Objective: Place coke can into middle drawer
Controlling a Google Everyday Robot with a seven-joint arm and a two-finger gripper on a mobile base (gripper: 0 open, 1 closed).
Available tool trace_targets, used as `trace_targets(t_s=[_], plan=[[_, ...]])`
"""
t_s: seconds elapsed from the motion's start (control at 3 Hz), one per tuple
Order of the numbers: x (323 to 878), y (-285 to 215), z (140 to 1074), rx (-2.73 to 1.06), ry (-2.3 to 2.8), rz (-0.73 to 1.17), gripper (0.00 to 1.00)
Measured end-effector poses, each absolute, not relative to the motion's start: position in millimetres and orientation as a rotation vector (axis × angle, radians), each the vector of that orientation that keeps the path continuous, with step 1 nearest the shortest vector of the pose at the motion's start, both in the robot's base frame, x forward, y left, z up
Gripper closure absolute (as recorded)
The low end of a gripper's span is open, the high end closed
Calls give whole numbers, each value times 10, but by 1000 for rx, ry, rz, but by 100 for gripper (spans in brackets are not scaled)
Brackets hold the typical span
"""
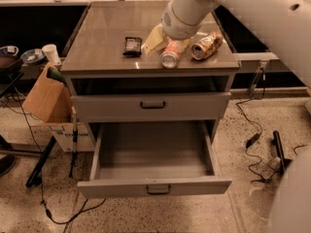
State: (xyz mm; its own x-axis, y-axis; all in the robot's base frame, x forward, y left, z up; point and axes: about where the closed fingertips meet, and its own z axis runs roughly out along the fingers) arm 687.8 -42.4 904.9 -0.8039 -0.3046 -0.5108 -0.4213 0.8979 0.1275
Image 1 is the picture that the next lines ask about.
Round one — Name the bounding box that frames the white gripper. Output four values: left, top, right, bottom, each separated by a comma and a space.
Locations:
144, 2, 198, 55

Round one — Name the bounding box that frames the red coke can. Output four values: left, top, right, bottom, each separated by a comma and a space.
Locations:
160, 40, 181, 69

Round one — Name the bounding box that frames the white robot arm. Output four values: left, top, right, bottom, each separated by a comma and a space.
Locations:
161, 0, 311, 233

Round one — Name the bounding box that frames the gold brown soda can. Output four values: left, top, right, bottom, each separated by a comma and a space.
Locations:
190, 32, 223, 60

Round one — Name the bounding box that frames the grey drawer cabinet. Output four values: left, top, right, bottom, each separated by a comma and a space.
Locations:
61, 0, 239, 137

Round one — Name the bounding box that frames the closed grey top drawer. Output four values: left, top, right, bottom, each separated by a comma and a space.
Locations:
72, 92, 230, 122

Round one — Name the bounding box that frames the open grey middle drawer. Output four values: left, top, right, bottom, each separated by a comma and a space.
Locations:
76, 119, 233, 200

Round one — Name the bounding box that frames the white paper cup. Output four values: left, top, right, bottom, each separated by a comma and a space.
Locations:
42, 44, 61, 66

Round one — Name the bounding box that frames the white printed cardboard box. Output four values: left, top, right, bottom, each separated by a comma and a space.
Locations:
48, 122, 96, 153

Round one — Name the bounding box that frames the blue bowl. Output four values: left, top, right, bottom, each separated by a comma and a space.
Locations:
21, 49, 46, 65
0, 46, 18, 56

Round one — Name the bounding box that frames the clear plastic bottle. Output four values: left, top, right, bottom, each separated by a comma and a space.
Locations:
261, 157, 281, 180

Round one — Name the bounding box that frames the black stand leg right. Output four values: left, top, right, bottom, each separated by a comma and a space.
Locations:
272, 131, 292, 176

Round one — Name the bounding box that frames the black stand leg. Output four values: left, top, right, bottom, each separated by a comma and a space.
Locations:
272, 131, 292, 176
25, 137, 56, 188

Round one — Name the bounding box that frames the black stand leg left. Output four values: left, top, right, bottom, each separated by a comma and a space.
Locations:
25, 137, 56, 188

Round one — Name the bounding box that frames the black power cable right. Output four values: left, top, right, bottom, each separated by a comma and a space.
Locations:
235, 69, 280, 184

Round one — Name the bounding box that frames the black cable left floor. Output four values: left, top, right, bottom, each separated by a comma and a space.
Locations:
6, 90, 107, 226

